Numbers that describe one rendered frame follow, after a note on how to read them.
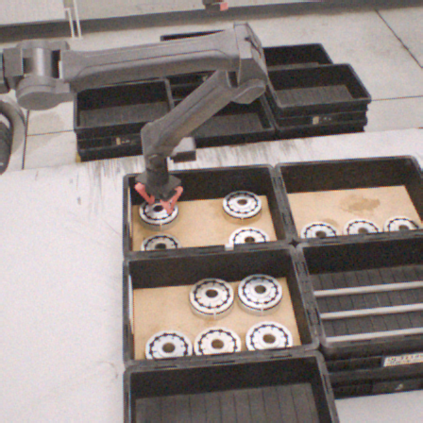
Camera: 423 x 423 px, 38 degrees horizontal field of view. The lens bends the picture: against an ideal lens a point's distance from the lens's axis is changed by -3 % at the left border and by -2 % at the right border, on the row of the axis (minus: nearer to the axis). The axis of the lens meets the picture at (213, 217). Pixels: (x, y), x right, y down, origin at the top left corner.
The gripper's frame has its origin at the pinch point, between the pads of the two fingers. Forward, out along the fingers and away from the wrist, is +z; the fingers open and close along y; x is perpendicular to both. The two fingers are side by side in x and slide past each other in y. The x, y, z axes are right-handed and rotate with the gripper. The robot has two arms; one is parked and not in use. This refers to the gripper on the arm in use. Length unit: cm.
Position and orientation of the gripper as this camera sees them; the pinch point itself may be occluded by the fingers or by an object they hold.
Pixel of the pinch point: (160, 206)
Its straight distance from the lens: 166.5
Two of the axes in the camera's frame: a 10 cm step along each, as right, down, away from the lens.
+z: 0.2, 7.2, 7.0
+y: -8.0, -4.1, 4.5
